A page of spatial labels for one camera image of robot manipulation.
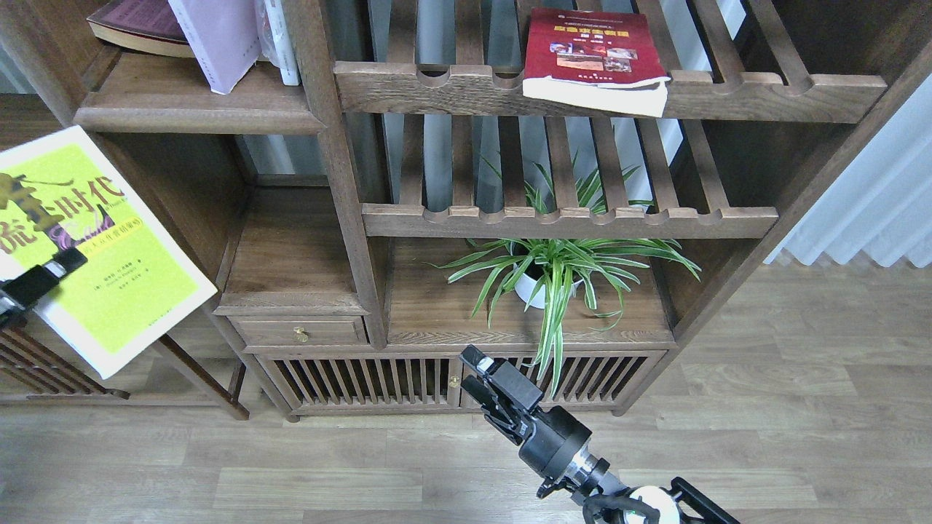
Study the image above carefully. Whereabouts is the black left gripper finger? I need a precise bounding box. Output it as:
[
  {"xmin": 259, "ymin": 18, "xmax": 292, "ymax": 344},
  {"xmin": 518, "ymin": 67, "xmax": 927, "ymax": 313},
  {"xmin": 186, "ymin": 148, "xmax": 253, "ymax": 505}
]
[{"xmin": 1, "ymin": 247, "xmax": 87, "ymax": 321}]

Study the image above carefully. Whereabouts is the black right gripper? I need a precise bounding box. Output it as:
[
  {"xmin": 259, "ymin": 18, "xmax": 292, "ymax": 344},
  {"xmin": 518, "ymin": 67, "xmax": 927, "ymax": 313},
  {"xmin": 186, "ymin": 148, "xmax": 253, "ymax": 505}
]
[{"xmin": 459, "ymin": 345, "xmax": 592, "ymax": 474}]

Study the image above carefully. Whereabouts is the yellow-green paperback book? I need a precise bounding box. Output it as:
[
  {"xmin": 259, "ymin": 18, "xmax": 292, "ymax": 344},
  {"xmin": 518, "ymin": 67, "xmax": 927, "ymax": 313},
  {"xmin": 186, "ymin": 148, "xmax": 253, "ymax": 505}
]
[{"xmin": 1, "ymin": 126, "xmax": 217, "ymax": 378}]

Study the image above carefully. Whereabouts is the white and purple book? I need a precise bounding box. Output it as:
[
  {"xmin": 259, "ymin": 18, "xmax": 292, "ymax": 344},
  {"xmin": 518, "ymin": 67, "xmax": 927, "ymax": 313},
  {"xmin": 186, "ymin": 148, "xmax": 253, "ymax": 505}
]
[{"xmin": 169, "ymin": 1, "xmax": 261, "ymax": 94}]

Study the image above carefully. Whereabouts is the red paperback book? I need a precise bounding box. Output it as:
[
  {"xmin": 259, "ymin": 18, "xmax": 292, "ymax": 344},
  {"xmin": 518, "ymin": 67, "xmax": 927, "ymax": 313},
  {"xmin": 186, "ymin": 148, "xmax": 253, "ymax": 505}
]
[{"xmin": 522, "ymin": 7, "xmax": 670, "ymax": 117}]

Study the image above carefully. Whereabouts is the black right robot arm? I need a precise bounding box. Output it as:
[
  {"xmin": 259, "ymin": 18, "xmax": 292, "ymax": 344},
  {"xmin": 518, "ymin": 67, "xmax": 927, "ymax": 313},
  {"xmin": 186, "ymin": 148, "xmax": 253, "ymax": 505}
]
[{"xmin": 460, "ymin": 345, "xmax": 737, "ymax": 523}]

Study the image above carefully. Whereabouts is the green spider plant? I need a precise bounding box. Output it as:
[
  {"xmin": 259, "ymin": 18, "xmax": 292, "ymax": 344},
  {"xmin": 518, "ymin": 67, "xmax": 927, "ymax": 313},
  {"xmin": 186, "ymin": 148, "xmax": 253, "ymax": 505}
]
[{"xmin": 437, "ymin": 149, "xmax": 702, "ymax": 397}]

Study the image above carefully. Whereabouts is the brass drawer knob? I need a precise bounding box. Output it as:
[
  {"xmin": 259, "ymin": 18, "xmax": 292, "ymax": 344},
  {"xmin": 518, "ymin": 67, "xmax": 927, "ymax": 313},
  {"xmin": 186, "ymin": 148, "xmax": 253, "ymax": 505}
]
[{"xmin": 293, "ymin": 326, "xmax": 309, "ymax": 343}]

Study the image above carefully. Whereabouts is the dark wooden bookshelf unit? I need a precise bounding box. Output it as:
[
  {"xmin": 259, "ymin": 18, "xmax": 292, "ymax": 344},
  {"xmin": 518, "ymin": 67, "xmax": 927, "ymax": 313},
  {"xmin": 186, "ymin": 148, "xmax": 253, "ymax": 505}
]
[{"xmin": 2, "ymin": 1, "xmax": 930, "ymax": 420}]

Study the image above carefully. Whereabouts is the maroon book with cream pages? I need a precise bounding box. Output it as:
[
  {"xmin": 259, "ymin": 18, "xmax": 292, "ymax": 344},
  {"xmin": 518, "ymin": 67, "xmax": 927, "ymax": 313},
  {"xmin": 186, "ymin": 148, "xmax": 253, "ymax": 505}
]
[{"xmin": 87, "ymin": 1, "xmax": 195, "ymax": 57}]

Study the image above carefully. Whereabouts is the white book in plastic wrap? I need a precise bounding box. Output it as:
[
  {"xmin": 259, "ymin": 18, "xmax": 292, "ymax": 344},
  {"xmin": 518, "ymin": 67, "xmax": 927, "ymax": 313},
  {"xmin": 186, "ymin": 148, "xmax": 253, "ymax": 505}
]
[{"xmin": 254, "ymin": 1, "xmax": 301, "ymax": 86}]

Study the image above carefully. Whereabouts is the white pleated curtain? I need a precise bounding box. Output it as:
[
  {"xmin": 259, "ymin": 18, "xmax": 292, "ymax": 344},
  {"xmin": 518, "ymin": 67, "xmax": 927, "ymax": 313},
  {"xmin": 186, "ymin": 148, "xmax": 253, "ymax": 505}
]
[{"xmin": 765, "ymin": 79, "xmax": 931, "ymax": 268}]

